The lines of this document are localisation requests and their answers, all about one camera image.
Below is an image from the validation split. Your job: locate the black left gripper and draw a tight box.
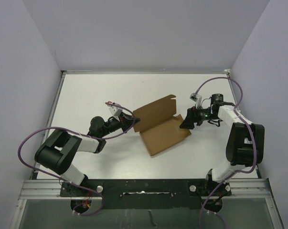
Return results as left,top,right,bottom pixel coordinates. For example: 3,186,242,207
100,111,140,137

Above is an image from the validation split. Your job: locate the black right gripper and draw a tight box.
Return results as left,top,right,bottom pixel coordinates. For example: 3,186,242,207
180,104,218,130

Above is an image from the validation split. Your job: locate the brown cardboard box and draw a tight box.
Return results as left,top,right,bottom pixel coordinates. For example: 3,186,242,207
133,94,191,156

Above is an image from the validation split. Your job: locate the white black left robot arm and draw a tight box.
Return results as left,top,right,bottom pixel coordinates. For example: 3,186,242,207
34,112,140,196

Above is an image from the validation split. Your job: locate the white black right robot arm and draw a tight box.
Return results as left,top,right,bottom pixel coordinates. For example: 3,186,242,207
180,93,265,195

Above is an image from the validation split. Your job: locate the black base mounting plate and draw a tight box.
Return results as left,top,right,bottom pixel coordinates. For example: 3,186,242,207
60,179,232,213

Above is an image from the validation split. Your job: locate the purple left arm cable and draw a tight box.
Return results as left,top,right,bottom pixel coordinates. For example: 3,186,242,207
17,101,136,217

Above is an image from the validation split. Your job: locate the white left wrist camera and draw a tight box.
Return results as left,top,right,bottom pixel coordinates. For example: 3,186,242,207
109,105,122,117

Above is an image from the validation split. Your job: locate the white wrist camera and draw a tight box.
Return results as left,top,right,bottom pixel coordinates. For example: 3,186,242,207
109,105,122,117
190,93,202,108

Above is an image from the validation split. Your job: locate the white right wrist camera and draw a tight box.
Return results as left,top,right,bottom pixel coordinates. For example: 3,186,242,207
190,93,202,108

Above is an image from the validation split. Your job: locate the aluminium frame rail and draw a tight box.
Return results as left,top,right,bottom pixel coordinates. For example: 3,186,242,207
19,178,271,199

